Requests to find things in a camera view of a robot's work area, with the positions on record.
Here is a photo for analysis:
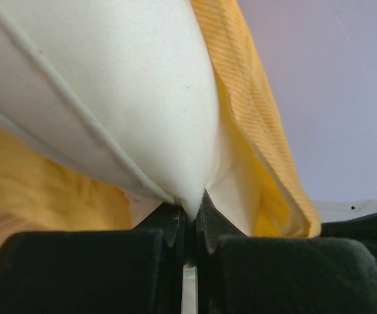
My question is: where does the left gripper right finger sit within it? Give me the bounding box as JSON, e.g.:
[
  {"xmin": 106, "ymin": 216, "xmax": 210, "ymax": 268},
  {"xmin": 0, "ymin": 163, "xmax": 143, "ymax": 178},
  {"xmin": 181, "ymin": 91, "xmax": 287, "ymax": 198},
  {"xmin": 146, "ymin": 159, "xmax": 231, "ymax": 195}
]
[{"xmin": 193, "ymin": 196, "xmax": 377, "ymax": 313}]

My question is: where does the yellow pillowcase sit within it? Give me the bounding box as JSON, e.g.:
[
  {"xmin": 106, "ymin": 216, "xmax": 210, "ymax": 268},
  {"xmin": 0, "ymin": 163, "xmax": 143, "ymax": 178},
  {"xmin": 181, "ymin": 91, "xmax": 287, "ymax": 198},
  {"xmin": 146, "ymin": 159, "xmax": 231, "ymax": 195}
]
[{"xmin": 0, "ymin": 0, "xmax": 322, "ymax": 238}]

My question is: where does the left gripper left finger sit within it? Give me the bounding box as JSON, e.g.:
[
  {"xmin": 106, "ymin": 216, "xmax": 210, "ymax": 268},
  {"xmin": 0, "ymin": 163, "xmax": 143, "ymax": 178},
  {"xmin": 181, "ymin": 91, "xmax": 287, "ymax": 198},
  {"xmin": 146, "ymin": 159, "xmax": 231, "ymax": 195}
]
[{"xmin": 0, "ymin": 204, "xmax": 186, "ymax": 313}]

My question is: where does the white pillow with bear print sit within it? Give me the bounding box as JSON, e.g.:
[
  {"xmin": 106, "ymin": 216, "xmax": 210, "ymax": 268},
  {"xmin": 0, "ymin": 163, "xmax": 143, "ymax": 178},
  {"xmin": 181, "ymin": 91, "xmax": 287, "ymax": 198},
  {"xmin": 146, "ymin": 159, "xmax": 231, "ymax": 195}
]
[{"xmin": 0, "ymin": 0, "xmax": 261, "ymax": 236}]

